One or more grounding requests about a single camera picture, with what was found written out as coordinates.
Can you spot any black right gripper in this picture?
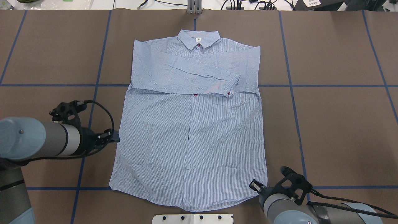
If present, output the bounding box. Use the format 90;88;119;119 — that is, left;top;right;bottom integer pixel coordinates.
249;179;280;203

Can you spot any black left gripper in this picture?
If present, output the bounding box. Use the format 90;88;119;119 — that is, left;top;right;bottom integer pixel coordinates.
79;127;120;155

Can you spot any light blue striped shirt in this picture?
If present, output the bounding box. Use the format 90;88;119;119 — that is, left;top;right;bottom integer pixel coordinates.
109;30;268;212

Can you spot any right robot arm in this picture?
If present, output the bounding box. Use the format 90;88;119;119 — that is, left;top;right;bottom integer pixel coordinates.
249;180;383;224

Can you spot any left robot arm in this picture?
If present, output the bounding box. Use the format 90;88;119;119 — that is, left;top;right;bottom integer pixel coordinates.
0;117;120;224

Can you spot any green cloth pouch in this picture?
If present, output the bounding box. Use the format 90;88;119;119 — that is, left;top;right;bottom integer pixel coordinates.
17;0;40;4

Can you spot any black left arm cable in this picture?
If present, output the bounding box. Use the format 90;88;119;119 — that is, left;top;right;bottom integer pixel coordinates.
19;100;115;162

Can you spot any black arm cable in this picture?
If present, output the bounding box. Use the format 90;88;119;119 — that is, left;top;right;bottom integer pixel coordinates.
306;188;398;219
19;100;115;162

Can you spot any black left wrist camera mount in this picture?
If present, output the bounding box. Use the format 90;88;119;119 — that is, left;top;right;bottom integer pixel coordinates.
49;100;87;128

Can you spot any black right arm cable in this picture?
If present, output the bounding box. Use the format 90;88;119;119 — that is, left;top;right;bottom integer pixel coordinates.
306;188;398;219

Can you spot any aluminium frame post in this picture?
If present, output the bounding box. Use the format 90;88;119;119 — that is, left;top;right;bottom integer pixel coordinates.
187;0;203;14

